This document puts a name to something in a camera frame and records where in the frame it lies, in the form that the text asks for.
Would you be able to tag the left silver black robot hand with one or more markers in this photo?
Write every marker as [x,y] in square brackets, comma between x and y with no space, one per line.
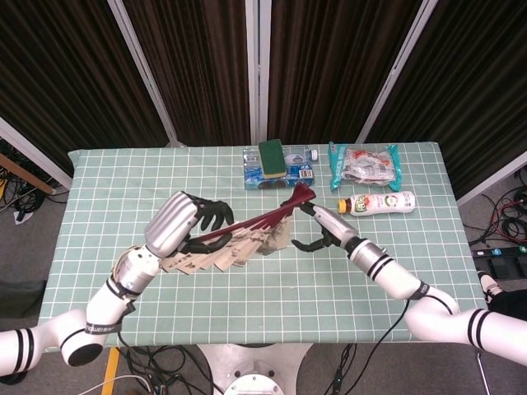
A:
[173,222]

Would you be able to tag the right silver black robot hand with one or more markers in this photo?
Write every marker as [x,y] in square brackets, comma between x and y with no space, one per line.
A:
[335,228]

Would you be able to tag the dark red folding fan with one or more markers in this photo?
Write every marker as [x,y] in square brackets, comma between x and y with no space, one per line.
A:
[247,243]

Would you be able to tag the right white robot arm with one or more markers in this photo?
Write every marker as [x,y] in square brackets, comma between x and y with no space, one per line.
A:
[432,308]

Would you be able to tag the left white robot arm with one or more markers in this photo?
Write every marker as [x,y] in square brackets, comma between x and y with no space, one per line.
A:
[103,304]

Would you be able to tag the white drink bottle yellow cap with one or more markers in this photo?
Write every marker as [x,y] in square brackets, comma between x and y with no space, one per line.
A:
[383,203]

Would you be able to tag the blue cookie package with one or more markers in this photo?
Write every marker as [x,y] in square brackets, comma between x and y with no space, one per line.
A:
[296,177]

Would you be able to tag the teal snack bag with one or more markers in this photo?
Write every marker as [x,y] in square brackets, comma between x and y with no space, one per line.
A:
[364,166]

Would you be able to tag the clear bottle white cap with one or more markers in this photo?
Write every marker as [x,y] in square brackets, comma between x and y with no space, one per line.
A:
[313,154]

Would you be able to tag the green checked tablecloth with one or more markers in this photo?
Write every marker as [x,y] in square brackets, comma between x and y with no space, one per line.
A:
[288,292]

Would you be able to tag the green yellow scrub sponge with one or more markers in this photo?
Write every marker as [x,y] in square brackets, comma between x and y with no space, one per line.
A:
[271,158]

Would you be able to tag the brown wooden board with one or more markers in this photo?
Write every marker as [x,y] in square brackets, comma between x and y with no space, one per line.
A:
[29,175]

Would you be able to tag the black power strip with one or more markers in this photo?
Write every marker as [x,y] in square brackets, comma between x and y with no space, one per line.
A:
[498,250]

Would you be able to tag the white sneaker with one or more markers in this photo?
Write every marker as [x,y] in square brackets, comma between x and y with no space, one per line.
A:
[490,288]

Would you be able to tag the black foot pedal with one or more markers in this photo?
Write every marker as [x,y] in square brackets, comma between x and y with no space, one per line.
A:
[506,268]

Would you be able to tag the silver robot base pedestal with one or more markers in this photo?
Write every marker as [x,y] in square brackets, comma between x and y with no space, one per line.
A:
[251,366]

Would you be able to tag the black partition panel white frame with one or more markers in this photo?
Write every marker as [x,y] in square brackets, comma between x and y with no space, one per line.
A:
[193,61]
[62,82]
[325,61]
[465,82]

